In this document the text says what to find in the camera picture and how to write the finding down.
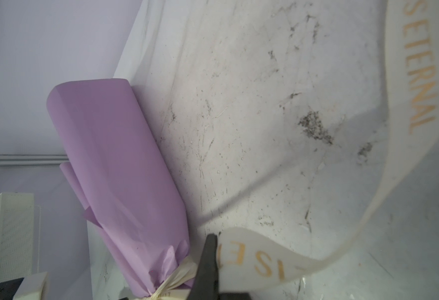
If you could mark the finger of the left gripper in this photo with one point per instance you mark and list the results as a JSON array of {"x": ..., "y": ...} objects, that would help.
[{"x": 31, "y": 287}]

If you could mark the cream ribbon roll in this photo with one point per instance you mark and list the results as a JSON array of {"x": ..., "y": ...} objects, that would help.
[{"x": 272, "y": 116}]

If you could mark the pink purple wrapping paper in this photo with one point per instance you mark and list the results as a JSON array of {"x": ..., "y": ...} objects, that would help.
[{"x": 120, "y": 177}]

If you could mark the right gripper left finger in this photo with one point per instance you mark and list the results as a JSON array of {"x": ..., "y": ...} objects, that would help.
[{"x": 206, "y": 282}]

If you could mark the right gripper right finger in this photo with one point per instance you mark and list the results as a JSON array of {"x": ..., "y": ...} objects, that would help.
[{"x": 234, "y": 296}]

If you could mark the lower white mesh shelf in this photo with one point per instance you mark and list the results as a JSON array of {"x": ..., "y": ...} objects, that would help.
[{"x": 19, "y": 235}]

